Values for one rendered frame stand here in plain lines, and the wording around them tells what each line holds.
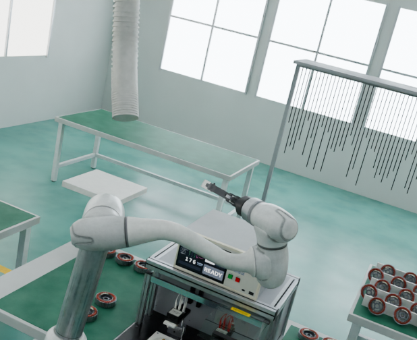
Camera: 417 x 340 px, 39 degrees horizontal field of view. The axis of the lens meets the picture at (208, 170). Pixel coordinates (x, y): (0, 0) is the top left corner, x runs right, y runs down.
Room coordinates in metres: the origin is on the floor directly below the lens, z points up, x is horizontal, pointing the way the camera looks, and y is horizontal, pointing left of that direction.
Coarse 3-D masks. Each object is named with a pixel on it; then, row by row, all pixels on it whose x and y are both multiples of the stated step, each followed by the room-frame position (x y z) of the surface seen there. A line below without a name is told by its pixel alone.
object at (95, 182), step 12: (72, 180) 3.17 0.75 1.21; (84, 180) 3.22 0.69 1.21; (96, 180) 3.26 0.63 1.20; (108, 180) 3.31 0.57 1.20; (120, 180) 3.35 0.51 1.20; (84, 192) 3.08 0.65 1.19; (96, 192) 3.07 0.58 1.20; (108, 192) 3.11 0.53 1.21; (120, 192) 3.15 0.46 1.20; (132, 192) 3.20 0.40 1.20; (144, 192) 3.31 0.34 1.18
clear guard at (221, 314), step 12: (216, 312) 2.33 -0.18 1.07; (228, 312) 2.35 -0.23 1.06; (252, 312) 2.40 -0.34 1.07; (204, 324) 2.24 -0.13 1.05; (216, 324) 2.24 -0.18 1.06; (228, 324) 2.25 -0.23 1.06; (240, 324) 2.27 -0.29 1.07; (252, 324) 2.30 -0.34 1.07; (264, 324) 2.32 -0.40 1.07; (204, 336) 2.20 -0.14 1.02; (240, 336) 2.19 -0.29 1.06; (252, 336) 2.21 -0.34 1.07
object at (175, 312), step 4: (172, 308) 2.52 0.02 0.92; (168, 312) 2.48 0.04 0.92; (172, 312) 2.49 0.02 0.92; (176, 312) 2.49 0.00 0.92; (180, 312) 2.50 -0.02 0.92; (184, 312) 2.55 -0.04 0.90; (188, 312) 2.56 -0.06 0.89; (168, 316) 2.47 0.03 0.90; (172, 316) 2.46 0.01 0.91; (176, 316) 2.46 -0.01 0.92; (180, 316) 2.48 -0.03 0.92; (184, 316) 2.52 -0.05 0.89; (168, 320) 2.47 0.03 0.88; (172, 320) 2.46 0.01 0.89; (176, 320) 2.46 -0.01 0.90; (180, 320) 2.48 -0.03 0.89; (168, 324) 2.44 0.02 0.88; (172, 324) 2.45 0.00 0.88; (176, 324) 2.45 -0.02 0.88
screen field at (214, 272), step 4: (204, 264) 2.52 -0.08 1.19; (204, 268) 2.52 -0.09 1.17; (208, 268) 2.51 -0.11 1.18; (212, 268) 2.51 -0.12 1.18; (216, 268) 2.50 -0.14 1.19; (204, 272) 2.52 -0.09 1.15; (208, 272) 2.51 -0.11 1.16; (212, 272) 2.50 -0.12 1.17; (216, 272) 2.50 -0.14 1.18; (220, 272) 2.49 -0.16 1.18; (212, 276) 2.50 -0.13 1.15; (216, 276) 2.50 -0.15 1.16; (220, 276) 2.49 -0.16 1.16; (220, 280) 2.49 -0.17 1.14
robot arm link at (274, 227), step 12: (264, 204) 1.82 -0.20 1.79; (252, 216) 1.81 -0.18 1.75; (264, 216) 1.77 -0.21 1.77; (276, 216) 1.74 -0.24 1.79; (288, 216) 1.75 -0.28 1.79; (264, 228) 1.75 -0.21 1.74; (276, 228) 1.72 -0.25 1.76; (288, 228) 1.72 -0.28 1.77; (264, 240) 1.76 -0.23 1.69; (276, 240) 1.73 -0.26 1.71; (288, 240) 1.72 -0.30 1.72
